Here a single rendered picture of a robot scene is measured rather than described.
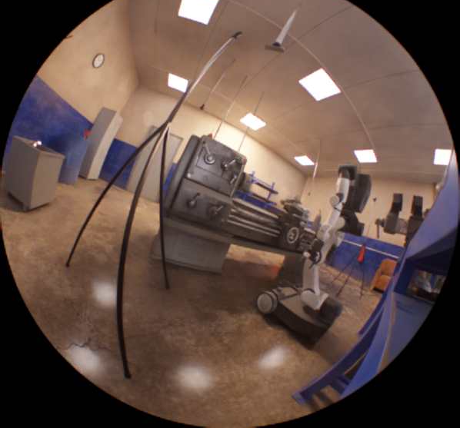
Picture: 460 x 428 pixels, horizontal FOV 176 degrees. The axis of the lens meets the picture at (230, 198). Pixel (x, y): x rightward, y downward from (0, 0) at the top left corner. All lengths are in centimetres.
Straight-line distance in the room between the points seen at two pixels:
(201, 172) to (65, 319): 151
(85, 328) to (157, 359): 35
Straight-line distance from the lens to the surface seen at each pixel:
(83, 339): 86
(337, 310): 133
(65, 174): 324
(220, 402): 83
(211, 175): 147
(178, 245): 150
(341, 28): 274
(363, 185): 134
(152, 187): 467
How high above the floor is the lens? 76
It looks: 3 degrees up
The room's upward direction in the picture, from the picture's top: 21 degrees clockwise
